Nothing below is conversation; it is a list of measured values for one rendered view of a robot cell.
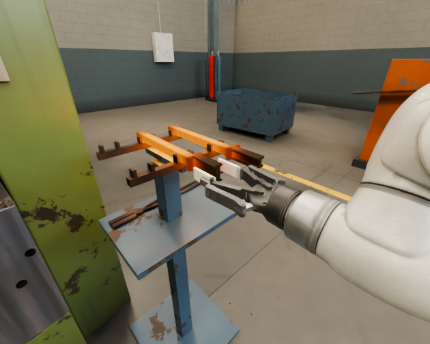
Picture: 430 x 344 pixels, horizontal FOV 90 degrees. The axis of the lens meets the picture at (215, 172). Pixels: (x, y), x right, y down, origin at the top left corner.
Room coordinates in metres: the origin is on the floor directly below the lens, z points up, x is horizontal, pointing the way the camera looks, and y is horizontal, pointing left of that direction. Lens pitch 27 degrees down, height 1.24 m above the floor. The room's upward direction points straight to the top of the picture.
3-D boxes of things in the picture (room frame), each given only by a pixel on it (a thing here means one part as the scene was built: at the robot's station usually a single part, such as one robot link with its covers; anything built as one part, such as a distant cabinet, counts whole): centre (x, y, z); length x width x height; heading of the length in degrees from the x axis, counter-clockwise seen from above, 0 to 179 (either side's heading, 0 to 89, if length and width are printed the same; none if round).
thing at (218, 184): (0.36, -0.04, 1.01); 0.11 x 0.01 x 0.04; 64
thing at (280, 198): (0.33, -0.11, 1.01); 0.09 x 0.08 x 0.07; 42
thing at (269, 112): (4.13, -0.75, 0.36); 1.21 x 0.81 x 0.72; 49
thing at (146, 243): (0.62, 0.16, 0.74); 0.40 x 0.30 x 0.02; 133
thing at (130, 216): (0.77, 0.14, 0.75); 0.60 x 0.04 x 0.01; 137
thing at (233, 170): (0.47, -0.03, 1.01); 0.07 x 0.01 x 0.03; 42
